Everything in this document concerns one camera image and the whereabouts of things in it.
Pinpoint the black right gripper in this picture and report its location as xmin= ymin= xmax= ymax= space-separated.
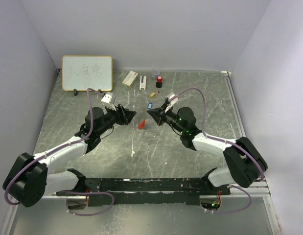
xmin=147 ymin=103 xmax=185 ymax=134

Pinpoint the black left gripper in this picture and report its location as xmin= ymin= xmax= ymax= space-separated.
xmin=97 ymin=103 xmax=137 ymax=136

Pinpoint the blue key tag with key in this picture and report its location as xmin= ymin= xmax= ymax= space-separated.
xmin=147 ymin=102 xmax=153 ymax=110

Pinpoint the metal key organizer red handle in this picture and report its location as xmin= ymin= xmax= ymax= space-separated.
xmin=138 ymin=112 xmax=146 ymax=130

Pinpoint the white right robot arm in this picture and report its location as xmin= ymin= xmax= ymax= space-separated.
xmin=147 ymin=103 xmax=268 ymax=195

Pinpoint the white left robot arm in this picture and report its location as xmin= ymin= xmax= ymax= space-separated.
xmin=2 ymin=105 xmax=136 ymax=207

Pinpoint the yellow key tag with key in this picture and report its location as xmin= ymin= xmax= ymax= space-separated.
xmin=149 ymin=91 xmax=160 ymax=97

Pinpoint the red black stamp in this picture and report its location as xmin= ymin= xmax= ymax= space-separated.
xmin=156 ymin=75 xmax=163 ymax=88

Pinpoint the green white staples box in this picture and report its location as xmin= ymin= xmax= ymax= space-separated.
xmin=122 ymin=70 xmax=138 ymax=88

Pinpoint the white stapler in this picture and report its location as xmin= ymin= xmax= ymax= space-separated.
xmin=140 ymin=75 xmax=147 ymax=91

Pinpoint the clear plastic cup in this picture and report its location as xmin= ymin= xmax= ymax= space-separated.
xmin=151 ymin=68 xmax=161 ymax=79

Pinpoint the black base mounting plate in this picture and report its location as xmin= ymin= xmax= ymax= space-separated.
xmin=55 ymin=177 xmax=232 ymax=208

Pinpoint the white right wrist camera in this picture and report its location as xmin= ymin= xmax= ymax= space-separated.
xmin=166 ymin=92 xmax=178 ymax=109

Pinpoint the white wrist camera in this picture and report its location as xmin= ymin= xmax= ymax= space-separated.
xmin=166 ymin=92 xmax=178 ymax=109
xmin=101 ymin=92 xmax=116 ymax=111

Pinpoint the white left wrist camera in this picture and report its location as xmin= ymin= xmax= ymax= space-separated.
xmin=101 ymin=92 xmax=116 ymax=111

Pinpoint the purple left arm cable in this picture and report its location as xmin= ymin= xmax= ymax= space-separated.
xmin=3 ymin=88 xmax=115 ymax=216

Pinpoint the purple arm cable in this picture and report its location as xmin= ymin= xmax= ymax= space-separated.
xmin=170 ymin=87 xmax=265 ymax=214
xmin=3 ymin=88 xmax=115 ymax=216

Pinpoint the white board yellow frame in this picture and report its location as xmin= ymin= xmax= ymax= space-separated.
xmin=61 ymin=55 xmax=113 ymax=92

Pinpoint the aluminium right side rail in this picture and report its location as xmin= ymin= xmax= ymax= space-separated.
xmin=221 ymin=70 xmax=260 ymax=178

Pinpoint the aluminium rail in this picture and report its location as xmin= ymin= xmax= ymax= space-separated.
xmin=221 ymin=70 xmax=260 ymax=178
xmin=42 ymin=179 xmax=271 ymax=199

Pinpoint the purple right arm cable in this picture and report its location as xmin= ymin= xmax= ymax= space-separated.
xmin=170 ymin=87 xmax=265 ymax=214

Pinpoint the aluminium front rail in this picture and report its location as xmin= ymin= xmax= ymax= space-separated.
xmin=42 ymin=179 xmax=271 ymax=199

